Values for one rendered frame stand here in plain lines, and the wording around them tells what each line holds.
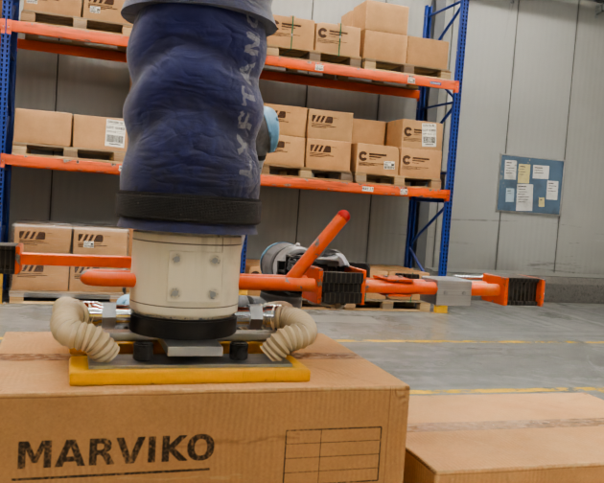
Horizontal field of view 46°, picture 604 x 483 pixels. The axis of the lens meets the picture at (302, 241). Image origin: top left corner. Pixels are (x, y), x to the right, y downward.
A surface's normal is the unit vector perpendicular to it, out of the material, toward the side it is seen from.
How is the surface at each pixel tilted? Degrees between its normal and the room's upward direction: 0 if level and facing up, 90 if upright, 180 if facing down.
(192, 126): 77
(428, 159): 89
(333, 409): 90
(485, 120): 90
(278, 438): 90
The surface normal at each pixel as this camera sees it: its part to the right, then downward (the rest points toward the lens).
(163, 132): -0.41, -0.18
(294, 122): 0.30, 0.07
